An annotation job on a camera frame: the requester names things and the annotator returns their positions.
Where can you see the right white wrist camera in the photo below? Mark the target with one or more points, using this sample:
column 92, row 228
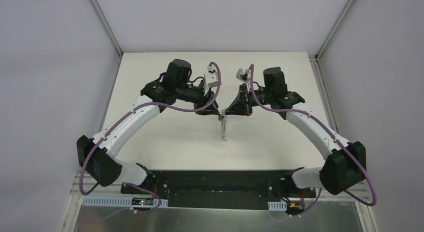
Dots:
column 244, row 75

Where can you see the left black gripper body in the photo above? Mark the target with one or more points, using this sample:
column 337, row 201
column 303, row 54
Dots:
column 203, row 99

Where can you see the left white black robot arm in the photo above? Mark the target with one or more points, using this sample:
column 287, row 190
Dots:
column 97, row 154

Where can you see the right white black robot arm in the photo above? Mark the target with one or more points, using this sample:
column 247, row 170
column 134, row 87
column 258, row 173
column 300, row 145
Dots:
column 344, row 161

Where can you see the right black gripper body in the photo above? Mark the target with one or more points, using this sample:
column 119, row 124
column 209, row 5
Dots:
column 245, row 100

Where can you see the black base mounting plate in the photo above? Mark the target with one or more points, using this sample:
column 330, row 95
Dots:
column 224, row 189

